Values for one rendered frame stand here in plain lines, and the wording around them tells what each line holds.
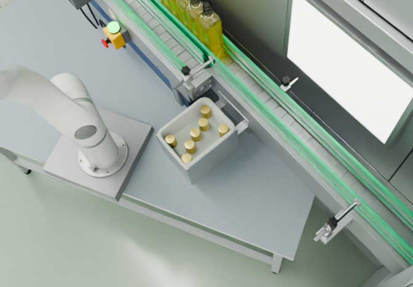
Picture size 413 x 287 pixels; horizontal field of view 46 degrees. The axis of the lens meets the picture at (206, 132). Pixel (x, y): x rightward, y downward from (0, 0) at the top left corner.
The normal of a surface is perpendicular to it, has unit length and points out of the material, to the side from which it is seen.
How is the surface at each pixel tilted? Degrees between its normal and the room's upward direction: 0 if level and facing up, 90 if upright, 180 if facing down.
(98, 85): 0
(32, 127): 0
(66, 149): 3
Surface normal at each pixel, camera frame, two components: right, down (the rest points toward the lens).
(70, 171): -0.07, -0.45
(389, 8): -0.77, 0.61
